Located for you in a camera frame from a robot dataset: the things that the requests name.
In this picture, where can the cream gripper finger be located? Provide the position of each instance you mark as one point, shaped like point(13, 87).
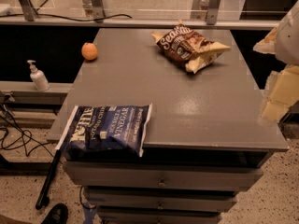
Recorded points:
point(267, 45)
point(281, 92)

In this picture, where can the brown sea salt chip bag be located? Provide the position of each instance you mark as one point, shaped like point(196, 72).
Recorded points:
point(189, 48)

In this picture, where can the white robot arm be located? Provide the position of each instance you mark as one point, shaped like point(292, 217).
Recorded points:
point(287, 39)

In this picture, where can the blue kettle chip bag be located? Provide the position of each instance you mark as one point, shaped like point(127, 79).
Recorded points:
point(93, 129)

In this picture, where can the grey drawer cabinet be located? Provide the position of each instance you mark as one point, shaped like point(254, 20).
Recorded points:
point(204, 143)

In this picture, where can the orange fruit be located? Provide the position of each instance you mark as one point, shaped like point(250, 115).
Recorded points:
point(89, 51)

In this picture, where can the white pump dispenser bottle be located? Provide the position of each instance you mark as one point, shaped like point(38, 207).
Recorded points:
point(38, 77)

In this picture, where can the black shoe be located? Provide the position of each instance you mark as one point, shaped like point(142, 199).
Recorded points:
point(57, 215)

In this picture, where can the black pole on floor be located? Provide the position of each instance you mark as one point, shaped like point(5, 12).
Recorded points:
point(43, 199)

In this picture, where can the metal railing frame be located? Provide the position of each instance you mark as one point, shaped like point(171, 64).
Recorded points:
point(222, 14)

